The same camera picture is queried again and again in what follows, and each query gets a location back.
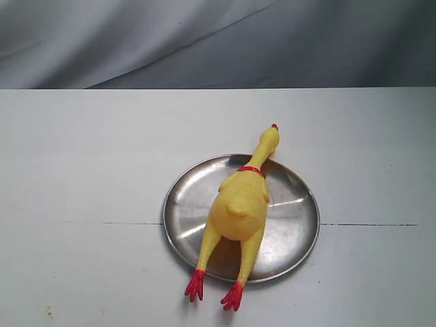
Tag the yellow rubber chicken toy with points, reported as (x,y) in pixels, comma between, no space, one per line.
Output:
(238,213)

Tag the round stainless steel plate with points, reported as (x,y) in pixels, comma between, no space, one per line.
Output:
(292,223)

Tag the grey backdrop cloth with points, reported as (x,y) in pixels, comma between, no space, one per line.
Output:
(216,44)

